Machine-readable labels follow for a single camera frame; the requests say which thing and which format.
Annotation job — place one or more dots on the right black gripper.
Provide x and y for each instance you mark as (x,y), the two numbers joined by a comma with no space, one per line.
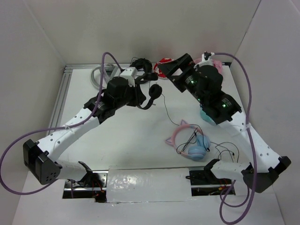
(168,68)

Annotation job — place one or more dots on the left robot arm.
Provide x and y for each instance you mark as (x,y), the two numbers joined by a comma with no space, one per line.
(42,156)

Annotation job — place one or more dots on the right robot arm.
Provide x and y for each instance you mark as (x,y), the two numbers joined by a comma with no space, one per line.
(204,82)

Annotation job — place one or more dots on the pink blue cat-ear headphones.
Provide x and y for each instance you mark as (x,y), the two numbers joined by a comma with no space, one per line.
(197,145)

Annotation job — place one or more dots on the black wrapped headphones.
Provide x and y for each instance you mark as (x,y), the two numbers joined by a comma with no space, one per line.
(145,65)

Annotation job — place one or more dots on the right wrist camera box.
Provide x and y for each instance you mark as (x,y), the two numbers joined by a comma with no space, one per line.
(205,60)

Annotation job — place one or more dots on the black wired headphones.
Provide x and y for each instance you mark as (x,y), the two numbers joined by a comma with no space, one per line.
(156,124)

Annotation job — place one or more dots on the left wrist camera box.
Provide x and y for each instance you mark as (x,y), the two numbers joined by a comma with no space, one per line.
(129,73)

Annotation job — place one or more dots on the teal headphones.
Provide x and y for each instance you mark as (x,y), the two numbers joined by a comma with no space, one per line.
(207,118)

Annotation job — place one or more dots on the grey white headphones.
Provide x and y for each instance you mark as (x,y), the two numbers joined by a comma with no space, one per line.
(110,71)

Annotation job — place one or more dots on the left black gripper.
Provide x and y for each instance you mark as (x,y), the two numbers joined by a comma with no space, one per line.
(138,96)

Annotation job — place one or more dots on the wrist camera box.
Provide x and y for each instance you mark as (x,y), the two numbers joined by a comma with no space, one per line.
(129,73)
(205,60)

